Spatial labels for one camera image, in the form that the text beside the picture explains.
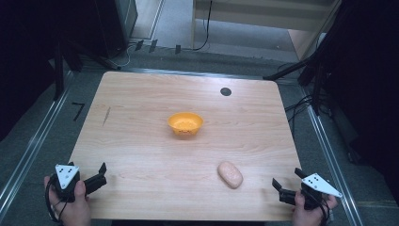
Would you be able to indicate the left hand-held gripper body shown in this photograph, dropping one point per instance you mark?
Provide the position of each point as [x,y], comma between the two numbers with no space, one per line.
[66,175]

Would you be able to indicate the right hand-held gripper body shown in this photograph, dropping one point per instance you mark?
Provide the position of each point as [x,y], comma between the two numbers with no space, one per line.
[315,188]

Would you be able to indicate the person's right hand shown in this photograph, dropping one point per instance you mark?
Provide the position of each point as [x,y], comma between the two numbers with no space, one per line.
[309,215]

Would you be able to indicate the person's left hand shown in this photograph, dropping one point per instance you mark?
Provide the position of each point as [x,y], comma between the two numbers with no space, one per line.
[73,208]

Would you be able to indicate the pale pink bread roll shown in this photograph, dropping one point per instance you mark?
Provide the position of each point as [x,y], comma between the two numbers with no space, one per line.
[230,174]

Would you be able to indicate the orange plastic bowl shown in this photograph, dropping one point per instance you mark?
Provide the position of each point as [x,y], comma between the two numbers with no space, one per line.
[185,123]

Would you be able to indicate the black metal stand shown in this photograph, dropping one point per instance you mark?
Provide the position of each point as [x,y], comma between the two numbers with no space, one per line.
[58,72]
[310,67]

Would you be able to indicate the black round table grommet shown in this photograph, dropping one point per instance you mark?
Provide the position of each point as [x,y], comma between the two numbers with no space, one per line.
[226,91]

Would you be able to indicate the dark curtain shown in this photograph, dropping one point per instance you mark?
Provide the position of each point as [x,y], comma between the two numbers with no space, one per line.
[367,78]
[25,56]

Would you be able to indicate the black cabinet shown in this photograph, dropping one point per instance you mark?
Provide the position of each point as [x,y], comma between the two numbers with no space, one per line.
[117,26]

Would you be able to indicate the beige wooden furniture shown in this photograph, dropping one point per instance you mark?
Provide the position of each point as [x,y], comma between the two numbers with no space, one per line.
[266,15]

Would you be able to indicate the metal floor rail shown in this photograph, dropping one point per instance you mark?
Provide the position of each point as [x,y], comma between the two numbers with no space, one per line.
[29,150]
[329,157]

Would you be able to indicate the small black floor bracket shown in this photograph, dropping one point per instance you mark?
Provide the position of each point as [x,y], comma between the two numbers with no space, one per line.
[178,49]
[139,45]
[153,45]

